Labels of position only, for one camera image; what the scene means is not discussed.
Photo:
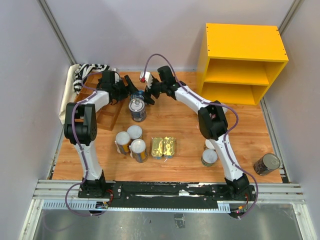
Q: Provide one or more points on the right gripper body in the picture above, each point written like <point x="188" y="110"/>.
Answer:
<point x="157" y="88"/>

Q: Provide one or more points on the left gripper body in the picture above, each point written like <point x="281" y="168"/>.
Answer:
<point x="121" y="91"/>

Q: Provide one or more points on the blue yellow can white lid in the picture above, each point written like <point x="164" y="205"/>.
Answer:
<point x="138" y="150"/>

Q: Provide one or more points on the red white can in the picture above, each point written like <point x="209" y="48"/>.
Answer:
<point x="224" y="108"/>

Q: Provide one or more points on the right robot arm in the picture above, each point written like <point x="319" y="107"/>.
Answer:
<point x="213" y="126"/>

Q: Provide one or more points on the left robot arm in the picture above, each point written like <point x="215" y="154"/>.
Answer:
<point x="81" y="128"/>

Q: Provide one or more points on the wooden divided tray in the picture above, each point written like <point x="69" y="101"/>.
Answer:
<point x="106" y="114"/>

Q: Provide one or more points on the striped cloth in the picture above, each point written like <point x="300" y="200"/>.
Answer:
<point x="84" y="70"/>

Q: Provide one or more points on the gold rectangular tin left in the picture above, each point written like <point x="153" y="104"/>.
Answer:
<point x="157" y="148"/>

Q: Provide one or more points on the gold rectangular tin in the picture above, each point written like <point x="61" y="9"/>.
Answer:
<point x="157" y="148"/>
<point x="169" y="146"/>

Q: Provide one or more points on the gold rectangular tin right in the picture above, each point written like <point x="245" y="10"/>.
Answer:
<point x="169" y="146"/>

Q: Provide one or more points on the yellow shelf cabinet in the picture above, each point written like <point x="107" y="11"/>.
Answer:
<point x="238" y="63"/>

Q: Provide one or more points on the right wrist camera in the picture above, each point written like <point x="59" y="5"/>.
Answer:
<point x="147" y="78"/>

